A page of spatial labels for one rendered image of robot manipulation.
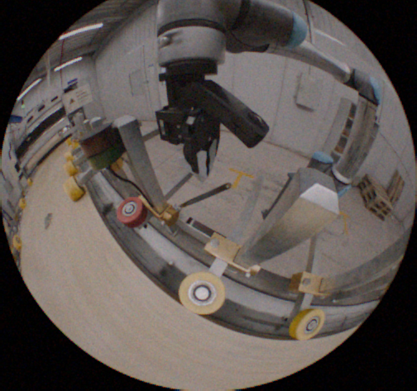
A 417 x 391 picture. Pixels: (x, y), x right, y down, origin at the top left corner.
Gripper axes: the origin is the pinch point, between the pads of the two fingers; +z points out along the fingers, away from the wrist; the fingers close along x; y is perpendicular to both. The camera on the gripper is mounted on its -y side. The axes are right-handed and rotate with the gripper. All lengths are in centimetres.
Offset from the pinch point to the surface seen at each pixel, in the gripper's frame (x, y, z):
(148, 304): 26.4, -4.4, 6.8
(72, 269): 39.4, 15.7, 6.9
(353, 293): 8, -64, 14
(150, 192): 8.9, 8.6, 1.3
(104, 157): 13.3, 7.5, -10.9
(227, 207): -58, 10, 97
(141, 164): 7.9, 8.7, -5.6
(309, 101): -241, -57, -20
